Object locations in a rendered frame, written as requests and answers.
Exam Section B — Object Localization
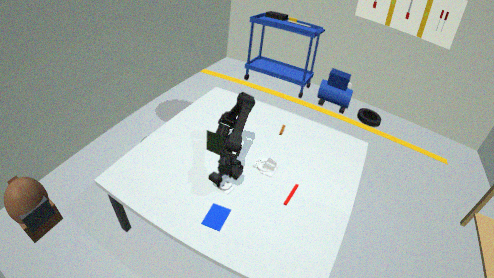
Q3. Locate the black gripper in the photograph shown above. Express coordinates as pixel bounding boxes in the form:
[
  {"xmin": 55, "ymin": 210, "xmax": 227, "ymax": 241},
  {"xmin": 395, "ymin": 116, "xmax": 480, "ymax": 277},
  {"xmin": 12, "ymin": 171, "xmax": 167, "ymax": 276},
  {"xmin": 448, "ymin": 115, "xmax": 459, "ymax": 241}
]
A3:
[{"xmin": 209, "ymin": 159, "xmax": 241, "ymax": 188}]

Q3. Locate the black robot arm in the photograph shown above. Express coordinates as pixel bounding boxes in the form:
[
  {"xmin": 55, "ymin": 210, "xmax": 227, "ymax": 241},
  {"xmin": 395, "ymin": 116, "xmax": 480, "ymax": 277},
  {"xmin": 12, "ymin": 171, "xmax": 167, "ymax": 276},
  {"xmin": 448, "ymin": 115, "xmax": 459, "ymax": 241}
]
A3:
[{"xmin": 215, "ymin": 92, "xmax": 255, "ymax": 180}]

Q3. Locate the blue flat rectangular plate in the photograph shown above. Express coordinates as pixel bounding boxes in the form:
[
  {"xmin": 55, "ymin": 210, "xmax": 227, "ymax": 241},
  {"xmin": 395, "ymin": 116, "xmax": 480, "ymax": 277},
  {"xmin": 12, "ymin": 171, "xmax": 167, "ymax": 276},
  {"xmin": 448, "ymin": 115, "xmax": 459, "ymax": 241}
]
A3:
[{"xmin": 201, "ymin": 204, "xmax": 232, "ymax": 232}]

